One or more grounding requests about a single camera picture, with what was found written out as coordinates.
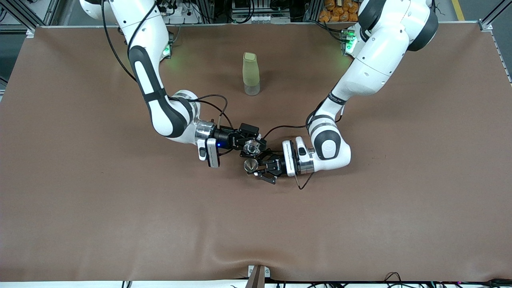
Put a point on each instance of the clear glass measuring cup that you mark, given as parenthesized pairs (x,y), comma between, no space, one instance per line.
(252,148)

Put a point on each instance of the aluminium frame strut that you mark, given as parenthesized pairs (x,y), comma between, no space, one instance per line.
(22,16)
(494,14)

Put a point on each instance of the frosted olive bottle clear base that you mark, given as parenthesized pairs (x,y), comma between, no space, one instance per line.
(250,72)

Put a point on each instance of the white power strip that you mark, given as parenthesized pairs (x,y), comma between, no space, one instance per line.
(180,16)

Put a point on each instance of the orange snack bags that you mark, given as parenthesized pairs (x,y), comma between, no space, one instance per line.
(340,12)

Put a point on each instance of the brown table cover mat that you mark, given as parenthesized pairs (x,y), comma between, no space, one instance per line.
(256,220)

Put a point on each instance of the metal table edge bracket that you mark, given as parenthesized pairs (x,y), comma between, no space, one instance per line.
(258,278)

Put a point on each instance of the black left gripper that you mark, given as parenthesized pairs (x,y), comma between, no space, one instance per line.
(276,164)

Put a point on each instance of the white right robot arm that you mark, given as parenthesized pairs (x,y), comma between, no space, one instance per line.
(154,80)

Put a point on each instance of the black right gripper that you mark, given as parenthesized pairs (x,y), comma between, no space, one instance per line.
(226,136)

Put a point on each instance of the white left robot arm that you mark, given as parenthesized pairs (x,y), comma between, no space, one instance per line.
(376,56)

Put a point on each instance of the small steel shaker cup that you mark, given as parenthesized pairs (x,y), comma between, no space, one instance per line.
(251,165)

